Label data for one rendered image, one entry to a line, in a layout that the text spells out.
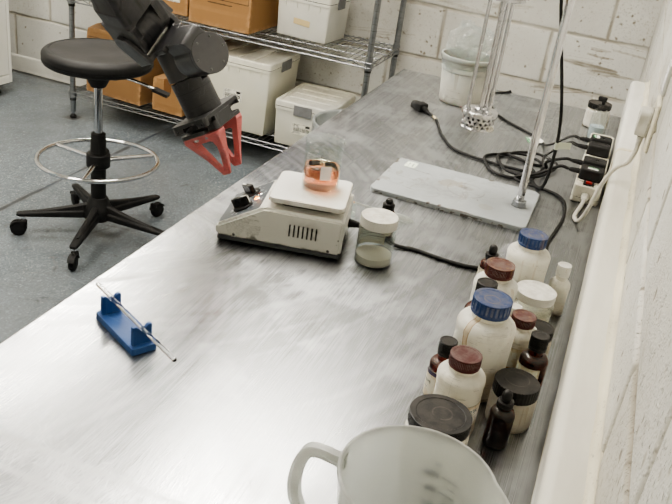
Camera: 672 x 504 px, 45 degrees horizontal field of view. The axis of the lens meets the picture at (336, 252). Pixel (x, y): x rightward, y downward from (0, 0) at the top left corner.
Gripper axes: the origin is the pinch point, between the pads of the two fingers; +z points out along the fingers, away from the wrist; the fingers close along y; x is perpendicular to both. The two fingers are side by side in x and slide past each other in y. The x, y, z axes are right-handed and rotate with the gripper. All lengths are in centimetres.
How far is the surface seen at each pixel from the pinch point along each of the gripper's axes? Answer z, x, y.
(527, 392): 28, -44, -27
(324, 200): 10.3, -11.5, 2.3
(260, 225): 9.8, -2.2, -2.9
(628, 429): 15, -60, -49
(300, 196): 8.3, -8.4, 1.4
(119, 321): 6.4, 1.8, -33.2
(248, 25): 0, 107, 197
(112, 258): 43, 124, 86
